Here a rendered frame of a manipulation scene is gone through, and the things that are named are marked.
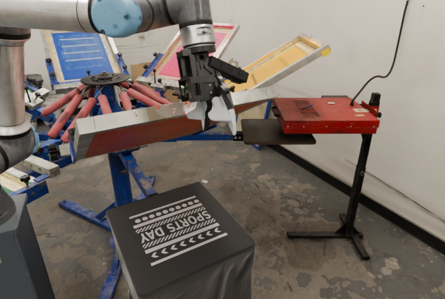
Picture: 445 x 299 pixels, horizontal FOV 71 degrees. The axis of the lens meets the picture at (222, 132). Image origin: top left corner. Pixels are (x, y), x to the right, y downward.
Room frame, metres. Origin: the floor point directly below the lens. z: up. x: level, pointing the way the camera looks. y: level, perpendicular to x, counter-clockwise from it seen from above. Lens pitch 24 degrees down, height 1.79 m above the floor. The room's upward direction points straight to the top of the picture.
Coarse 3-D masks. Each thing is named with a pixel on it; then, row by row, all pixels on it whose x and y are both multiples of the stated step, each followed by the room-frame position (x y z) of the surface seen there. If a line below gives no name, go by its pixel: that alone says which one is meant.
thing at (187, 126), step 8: (256, 104) 0.97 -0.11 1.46; (184, 120) 0.89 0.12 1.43; (192, 120) 0.95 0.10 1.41; (200, 120) 1.01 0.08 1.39; (168, 128) 0.98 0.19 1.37; (176, 128) 1.05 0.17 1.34; (184, 128) 1.12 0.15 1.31; (192, 128) 1.21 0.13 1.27; (200, 128) 1.31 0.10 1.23; (160, 136) 1.18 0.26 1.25; (168, 136) 1.28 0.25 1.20; (176, 136) 1.40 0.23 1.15; (144, 144) 1.36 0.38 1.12
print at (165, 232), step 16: (160, 208) 1.09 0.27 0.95; (176, 208) 1.09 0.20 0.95; (192, 208) 1.09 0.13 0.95; (144, 224) 0.98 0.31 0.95; (160, 224) 0.98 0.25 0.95; (176, 224) 0.98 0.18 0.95; (192, 224) 0.98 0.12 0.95; (208, 224) 0.98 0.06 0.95; (144, 240) 0.90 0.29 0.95; (160, 240) 0.90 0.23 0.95; (176, 240) 0.90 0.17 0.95; (192, 240) 0.90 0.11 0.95; (208, 240) 0.90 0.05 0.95; (160, 256) 0.82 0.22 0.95; (176, 256) 0.82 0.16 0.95
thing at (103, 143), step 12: (168, 120) 0.80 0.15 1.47; (180, 120) 0.87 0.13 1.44; (108, 132) 0.72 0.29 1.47; (120, 132) 0.78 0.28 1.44; (132, 132) 0.84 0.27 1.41; (144, 132) 0.92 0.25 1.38; (156, 132) 1.00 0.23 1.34; (96, 144) 0.88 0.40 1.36; (108, 144) 0.97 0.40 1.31; (120, 144) 1.07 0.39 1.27; (132, 144) 1.20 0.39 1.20
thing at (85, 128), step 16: (240, 96) 0.88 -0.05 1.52; (256, 96) 0.91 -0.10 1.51; (272, 96) 0.93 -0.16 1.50; (128, 112) 0.72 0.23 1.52; (144, 112) 0.74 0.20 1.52; (160, 112) 0.75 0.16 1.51; (176, 112) 0.77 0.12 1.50; (240, 112) 1.10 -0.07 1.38; (80, 128) 0.66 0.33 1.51; (96, 128) 0.67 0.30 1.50; (112, 128) 0.68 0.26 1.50; (80, 144) 0.79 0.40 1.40
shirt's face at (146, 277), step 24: (168, 192) 1.20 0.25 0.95; (192, 192) 1.20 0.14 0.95; (120, 216) 1.03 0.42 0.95; (216, 216) 1.03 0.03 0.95; (120, 240) 0.90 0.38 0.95; (216, 240) 0.90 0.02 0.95; (240, 240) 0.90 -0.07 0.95; (144, 264) 0.78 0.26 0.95; (168, 264) 0.78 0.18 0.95; (192, 264) 0.78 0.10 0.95; (144, 288) 0.69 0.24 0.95
